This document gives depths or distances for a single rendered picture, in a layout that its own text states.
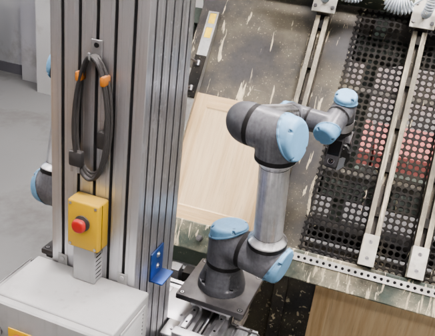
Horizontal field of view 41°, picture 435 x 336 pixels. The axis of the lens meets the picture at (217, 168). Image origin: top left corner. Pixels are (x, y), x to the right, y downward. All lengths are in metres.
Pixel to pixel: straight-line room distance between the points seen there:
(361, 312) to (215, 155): 0.95
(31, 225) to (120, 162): 2.83
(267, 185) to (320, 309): 1.29
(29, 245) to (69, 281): 2.43
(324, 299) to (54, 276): 1.47
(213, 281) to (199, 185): 0.79
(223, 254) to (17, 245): 2.40
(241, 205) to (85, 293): 1.12
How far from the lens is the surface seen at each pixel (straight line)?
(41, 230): 4.14
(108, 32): 1.32
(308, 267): 2.40
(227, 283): 1.83
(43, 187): 2.03
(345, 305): 2.74
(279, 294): 2.72
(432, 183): 2.44
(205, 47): 2.70
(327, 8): 2.63
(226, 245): 1.76
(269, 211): 1.61
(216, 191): 2.52
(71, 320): 1.45
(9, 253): 3.93
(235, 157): 2.53
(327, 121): 1.85
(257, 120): 1.50
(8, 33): 7.39
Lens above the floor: 2.16
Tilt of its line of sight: 25 degrees down
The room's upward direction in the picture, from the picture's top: 7 degrees clockwise
